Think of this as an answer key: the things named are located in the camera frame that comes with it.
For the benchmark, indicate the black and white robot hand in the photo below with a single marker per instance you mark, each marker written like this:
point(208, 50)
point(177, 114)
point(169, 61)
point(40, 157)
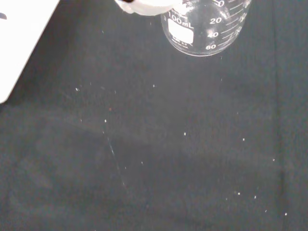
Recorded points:
point(146, 8)

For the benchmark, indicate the white electronic balance steel pan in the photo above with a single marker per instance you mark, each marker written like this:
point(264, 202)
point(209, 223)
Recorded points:
point(21, 43)

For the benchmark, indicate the black bench cloth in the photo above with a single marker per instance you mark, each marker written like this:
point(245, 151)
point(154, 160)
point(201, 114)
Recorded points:
point(154, 144)

